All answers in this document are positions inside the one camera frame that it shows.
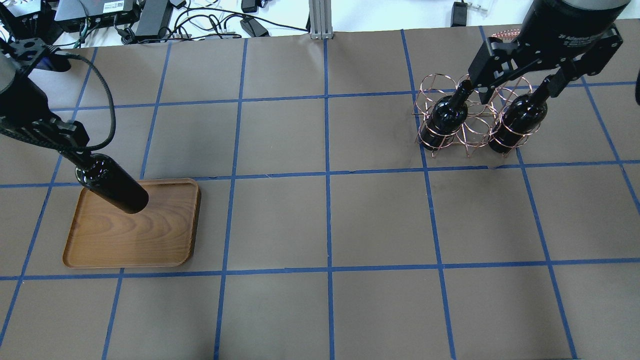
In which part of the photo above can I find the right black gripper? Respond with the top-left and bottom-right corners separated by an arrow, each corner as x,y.
468,0 -> 629,104

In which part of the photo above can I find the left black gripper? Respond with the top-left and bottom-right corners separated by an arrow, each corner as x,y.
0,77 -> 90,158

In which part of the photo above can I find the dark wine bottle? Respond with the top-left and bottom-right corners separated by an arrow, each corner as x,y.
488,88 -> 550,154
419,79 -> 474,152
75,153 -> 149,214

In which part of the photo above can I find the wooden tray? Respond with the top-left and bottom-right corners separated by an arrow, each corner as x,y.
62,178 -> 201,269

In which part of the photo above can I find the black power adapter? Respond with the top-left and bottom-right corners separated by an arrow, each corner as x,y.
450,0 -> 469,28

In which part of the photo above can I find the copper wire bottle basket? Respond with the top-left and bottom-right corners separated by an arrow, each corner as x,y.
414,73 -> 549,157

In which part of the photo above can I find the aluminium frame post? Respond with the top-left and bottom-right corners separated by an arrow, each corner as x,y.
308,0 -> 334,40

